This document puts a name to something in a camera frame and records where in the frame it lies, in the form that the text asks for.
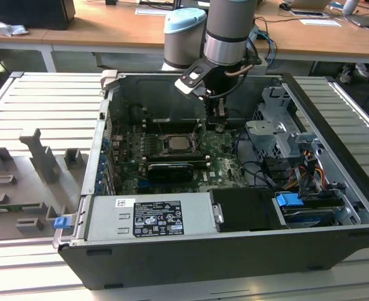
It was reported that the black computer tower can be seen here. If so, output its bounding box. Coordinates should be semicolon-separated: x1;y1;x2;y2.
0;0;77;31

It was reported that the silver perforated drive cage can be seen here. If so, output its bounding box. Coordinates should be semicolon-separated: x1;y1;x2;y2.
245;85;323;164

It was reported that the RAM slot with white latches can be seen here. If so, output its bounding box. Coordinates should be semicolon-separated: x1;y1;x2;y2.
145;125;204;130
146;158;213;166
145;119;204;124

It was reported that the black plastic shroud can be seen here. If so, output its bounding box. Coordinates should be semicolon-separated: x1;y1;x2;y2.
208;187;287;233

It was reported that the black cable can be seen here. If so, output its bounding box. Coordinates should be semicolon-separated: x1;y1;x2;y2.
238;160;278;191
233;130;250;157

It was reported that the green motherboard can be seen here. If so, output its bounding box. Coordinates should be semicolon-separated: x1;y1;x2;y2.
109;120;251;195

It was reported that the green RAM stick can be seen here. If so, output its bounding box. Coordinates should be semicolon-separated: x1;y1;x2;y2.
0;203;43;214

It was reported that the black graphics card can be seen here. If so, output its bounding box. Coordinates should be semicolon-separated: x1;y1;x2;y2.
146;161;195;186

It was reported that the flat tablet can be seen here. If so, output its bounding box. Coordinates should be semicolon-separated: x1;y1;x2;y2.
290;9;327;17

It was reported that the hard disk in blue carrier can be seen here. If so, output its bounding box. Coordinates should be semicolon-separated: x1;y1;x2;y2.
272;191;345;228

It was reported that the white sneaker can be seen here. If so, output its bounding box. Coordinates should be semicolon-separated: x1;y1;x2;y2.
355;62;369;78
340;62;355;84

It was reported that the black RAM slot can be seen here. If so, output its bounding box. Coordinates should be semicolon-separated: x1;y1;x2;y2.
146;152;211;159
145;129;204;134
145;122;204;127

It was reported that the silver power supply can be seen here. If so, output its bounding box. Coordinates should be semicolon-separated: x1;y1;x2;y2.
84;191;225;243

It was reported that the crumpled white paper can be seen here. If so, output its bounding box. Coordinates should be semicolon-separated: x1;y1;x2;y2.
0;17;29;38

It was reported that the grey bottle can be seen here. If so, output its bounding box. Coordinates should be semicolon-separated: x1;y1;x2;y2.
342;0;360;16

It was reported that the white paper sheet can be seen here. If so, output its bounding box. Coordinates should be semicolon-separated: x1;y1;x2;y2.
134;6;173;16
299;18;342;28

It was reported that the black silver PC case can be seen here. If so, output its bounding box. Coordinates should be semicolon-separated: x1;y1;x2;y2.
57;70;369;291

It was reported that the grey parts rack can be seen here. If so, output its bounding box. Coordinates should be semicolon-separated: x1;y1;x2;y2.
0;127;90;243

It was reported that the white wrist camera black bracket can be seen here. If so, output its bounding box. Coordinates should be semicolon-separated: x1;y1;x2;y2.
173;58;217;101

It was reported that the orange yellow wire bundle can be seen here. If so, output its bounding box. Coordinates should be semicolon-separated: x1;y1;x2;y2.
284;149;326;193

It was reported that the grey case release latch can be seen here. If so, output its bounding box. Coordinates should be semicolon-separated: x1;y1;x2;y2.
99;69;120;92

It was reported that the wooden desk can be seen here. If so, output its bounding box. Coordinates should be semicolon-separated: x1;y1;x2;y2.
0;0;369;75

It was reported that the blue plastic case latch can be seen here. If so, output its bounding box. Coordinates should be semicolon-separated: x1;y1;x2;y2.
54;216;71;230

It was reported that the dark grey laptop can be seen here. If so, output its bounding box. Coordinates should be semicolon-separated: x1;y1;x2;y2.
346;14;369;28

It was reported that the CPU socket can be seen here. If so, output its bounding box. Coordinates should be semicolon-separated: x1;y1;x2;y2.
155;132;203;154

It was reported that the metal socket cover frame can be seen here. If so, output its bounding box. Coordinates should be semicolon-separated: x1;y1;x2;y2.
198;118;208;151

